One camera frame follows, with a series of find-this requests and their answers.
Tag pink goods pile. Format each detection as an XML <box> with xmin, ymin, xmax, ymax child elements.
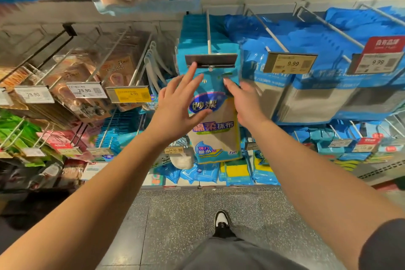
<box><xmin>38</xmin><ymin>124</ymin><xmax>97</xmax><ymax>161</ymax></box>

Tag small yellowish shelf tag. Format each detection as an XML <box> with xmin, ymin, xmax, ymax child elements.
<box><xmin>163</xmin><ymin>146</ymin><xmax>186</xmax><ymax>156</ymax></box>

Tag hanging green packets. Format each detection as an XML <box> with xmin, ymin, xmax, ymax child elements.
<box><xmin>0</xmin><ymin>111</ymin><xmax>43</xmax><ymax>167</ymax></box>

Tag person's left hand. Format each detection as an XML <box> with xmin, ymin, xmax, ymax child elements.
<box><xmin>147</xmin><ymin>62</ymin><xmax>213</xmax><ymax>145</ymax></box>

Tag metal peg hook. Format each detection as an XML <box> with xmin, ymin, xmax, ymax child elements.
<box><xmin>205</xmin><ymin>10</ymin><xmax>212</xmax><ymax>56</ymax></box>
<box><xmin>246</xmin><ymin>8</ymin><xmax>290</xmax><ymax>54</ymax></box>
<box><xmin>296</xmin><ymin>6</ymin><xmax>353</xmax><ymax>50</ymax></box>
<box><xmin>357</xmin><ymin>2</ymin><xmax>405</xmax><ymax>28</ymax></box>

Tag person's right hand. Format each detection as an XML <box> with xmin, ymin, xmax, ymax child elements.
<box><xmin>223</xmin><ymin>78</ymin><xmax>270</xmax><ymax>131</ymax></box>

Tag person's dark right sleeve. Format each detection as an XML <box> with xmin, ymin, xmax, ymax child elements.
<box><xmin>359</xmin><ymin>219</ymin><xmax>405</xmax><ymax>270</ymax></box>

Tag person's right forearm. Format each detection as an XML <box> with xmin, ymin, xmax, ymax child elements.
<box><xmin>247</xmin><ymin>116</ymin><xmax>405</xmax><ymax>270</ymax></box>

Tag yellowish price tag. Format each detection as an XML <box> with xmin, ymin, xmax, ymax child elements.
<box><xmin>185</xmin><ymin>53</ymin><xmax>239</xmax><ymax>69</ymax></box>
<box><xmin>262</xmin><ymin>53</ymin><xmax>319</xmax><ymax>76</ymax></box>

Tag red white price tag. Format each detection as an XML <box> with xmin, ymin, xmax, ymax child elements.
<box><xmin>347</xmin><ymin>35</ymin><xmax>405</xmax><ymax>76</ymax></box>

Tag person's grey trousers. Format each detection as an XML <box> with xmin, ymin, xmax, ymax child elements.
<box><xmin>177</xmin><ymin>235</ymin><xmax>308</xmax><ymax>270</ymax></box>

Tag pale white price tag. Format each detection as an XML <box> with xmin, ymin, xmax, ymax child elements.
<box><xmin>14</xmin><ymin>86</ymin><xmax>57</xmax><ymax>105</ymax></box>
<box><xmin>0</xmin><ymin>89</ymin><xmax>14</xmax><ymax>108</ymax></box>
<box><xmin>66</xmin><ymin>82</ymin><xmax>109</xmax><ymax>100</ymax></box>

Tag hanging brownish packets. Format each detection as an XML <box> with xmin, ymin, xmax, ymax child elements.
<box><xmin>0</xmin><ymin>32</ymin><xmax>154</xmax><ymax>123</ymax></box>

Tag blue glove packets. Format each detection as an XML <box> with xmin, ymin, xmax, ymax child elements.
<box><xmin>155</xmin><ymin>162</ymin><xmax>220</xmax><ymax>186</ymax></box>

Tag striped sponge packets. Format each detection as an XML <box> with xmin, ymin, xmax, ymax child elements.
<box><xmin>310</xmin><ymin>121</ymin><xmax>405</xmax><ymax>170</ymax></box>

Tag yellow green sponge packets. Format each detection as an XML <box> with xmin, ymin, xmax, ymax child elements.
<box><xmin>218</xmin><ymin>156</ymin><xmax>281</xmax><ymax>187</ymax></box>

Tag bright yellow price tag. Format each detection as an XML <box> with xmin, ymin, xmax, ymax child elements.
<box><xmin>105</xmin><ymin>85</ymin><xmax>153</xmax><ymax>105</ymax></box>

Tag person's black shoe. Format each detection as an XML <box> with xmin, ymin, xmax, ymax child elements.
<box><xmin>212</xmin><ymin>210</ymin><xmax>235</xmax><ymax>238</ymax></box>

